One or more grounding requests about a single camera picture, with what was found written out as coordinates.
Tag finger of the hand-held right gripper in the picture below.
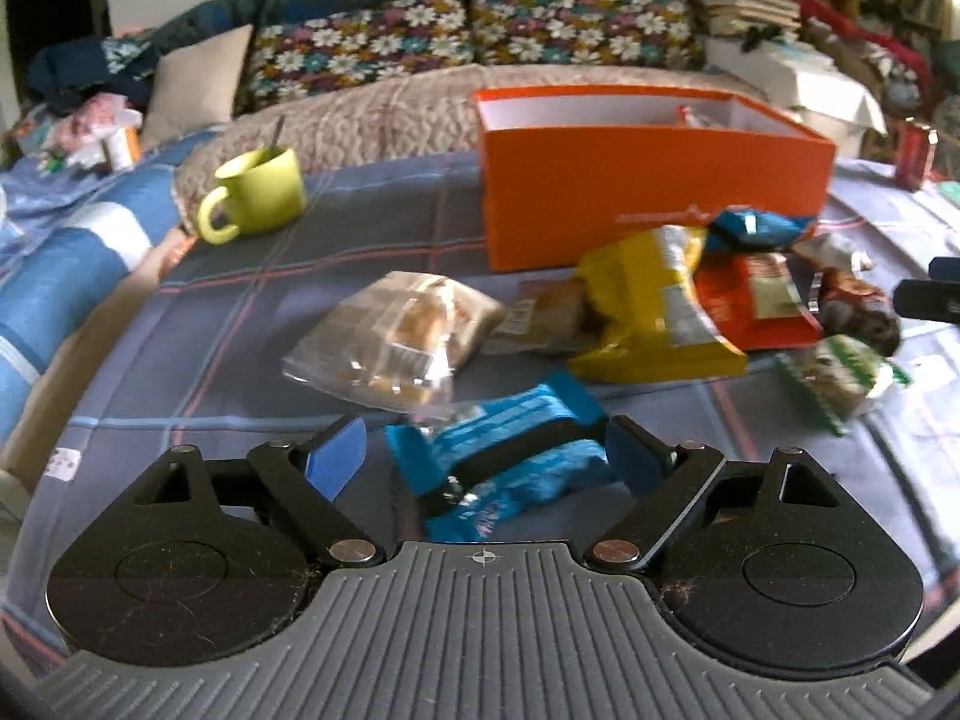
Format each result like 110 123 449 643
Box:
892 256 960 323

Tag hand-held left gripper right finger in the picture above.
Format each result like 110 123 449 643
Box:
585 416 845 571

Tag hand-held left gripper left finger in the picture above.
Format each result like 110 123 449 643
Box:
131 416 387 567

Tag dark red chocolate cookie packet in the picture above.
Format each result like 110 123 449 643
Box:
814 266 902 355

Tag silver foil snack packet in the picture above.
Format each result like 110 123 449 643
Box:
793 232 875 272

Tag light blue wafer packet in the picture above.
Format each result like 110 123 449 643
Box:
385 382 614 542

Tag green label snack packet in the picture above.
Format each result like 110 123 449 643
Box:
775 334 914 437

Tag clear bag of bread rolls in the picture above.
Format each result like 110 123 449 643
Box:
283 272 506 422

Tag yellow chips bag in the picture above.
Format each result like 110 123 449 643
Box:
568 225 749 385

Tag clear packet of brown cookies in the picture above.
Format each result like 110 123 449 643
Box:
480 277 595 358

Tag red cracker packet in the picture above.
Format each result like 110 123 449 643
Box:
694 251 824 352

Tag blue cookie packet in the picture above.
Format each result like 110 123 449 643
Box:
709 208 818 253

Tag orange cardboard box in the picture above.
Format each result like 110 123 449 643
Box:
472 88 838 272

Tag red soda can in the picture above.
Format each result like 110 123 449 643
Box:
896 120 940 192

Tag checked blue tablecloth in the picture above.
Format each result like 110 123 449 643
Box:
0 154 960 665

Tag white cloth covered box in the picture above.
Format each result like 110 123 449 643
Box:
703 36 887 137

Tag yellow-green mug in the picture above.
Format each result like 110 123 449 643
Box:
198 146 308 245

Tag red blanket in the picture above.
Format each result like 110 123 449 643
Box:
797 0 932 95

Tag blue striped cloth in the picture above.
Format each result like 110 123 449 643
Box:
0 126 230 455

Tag stack of books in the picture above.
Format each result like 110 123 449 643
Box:
700 0 803 36

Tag beige quilted sofa cover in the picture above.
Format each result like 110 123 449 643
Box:
174 64 767 192

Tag small orange bottle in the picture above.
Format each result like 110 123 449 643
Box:
105 130 141 171

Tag plain beige pillow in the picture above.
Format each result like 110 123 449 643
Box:
141 24 256 149

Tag heap of pink white packets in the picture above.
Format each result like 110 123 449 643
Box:
43 92 145 171

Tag dark blue garment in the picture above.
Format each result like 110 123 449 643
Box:
28 34 164 104

